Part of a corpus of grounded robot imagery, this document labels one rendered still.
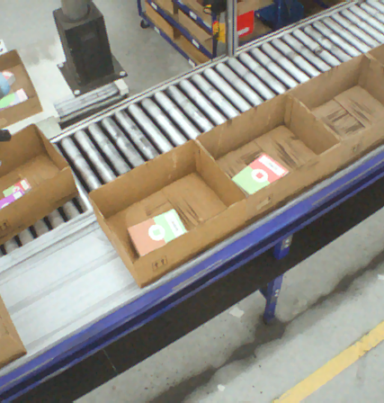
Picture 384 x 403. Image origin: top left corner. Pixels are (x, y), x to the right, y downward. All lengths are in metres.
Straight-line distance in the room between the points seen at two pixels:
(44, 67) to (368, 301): 1.92
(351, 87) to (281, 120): 0.36
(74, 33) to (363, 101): 1.20
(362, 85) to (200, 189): 0.81
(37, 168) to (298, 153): 1.01
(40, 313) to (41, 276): 0.13
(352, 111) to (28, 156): 1.29
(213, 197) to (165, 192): 0.16
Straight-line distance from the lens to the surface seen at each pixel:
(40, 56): 2.69
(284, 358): 2.48
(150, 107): 2.28
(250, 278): 1.93
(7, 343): 1.54
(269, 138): 1.95
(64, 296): 1.68
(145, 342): 1.85
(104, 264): 1.70
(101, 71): 2.42
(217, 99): 2.29
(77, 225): 1.79
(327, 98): 2.13
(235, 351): 2.48
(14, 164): 2.19
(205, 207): 1.76
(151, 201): 1.80
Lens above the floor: 2.35
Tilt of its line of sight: 55 degrees down
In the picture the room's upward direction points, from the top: 6 degrees counter-clockwise
